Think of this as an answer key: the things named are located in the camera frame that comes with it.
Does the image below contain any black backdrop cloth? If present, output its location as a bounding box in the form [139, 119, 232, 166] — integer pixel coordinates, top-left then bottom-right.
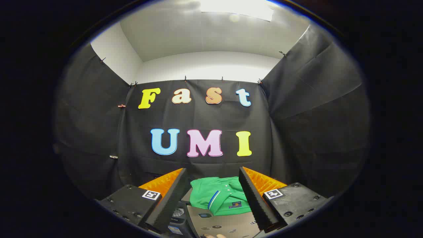
[55, 25, 370, 202]

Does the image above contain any green polo shirt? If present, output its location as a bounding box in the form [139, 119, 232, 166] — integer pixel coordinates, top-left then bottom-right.
[189, 176, 253, 216]

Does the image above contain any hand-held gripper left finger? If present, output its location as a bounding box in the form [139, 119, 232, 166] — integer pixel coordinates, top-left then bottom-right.
[95, 168, 192, 234]

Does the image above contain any dark top-loading washing machine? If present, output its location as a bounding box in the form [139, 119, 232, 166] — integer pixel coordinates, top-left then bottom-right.
[168, 201, 193, 237]

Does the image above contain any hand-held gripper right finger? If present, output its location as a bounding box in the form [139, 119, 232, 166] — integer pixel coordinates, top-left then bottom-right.
[238, 167, 333, 233]

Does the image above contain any grey appliance cabinet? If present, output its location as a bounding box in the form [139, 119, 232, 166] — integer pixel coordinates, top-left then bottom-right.
[181, 188, 265, 238]

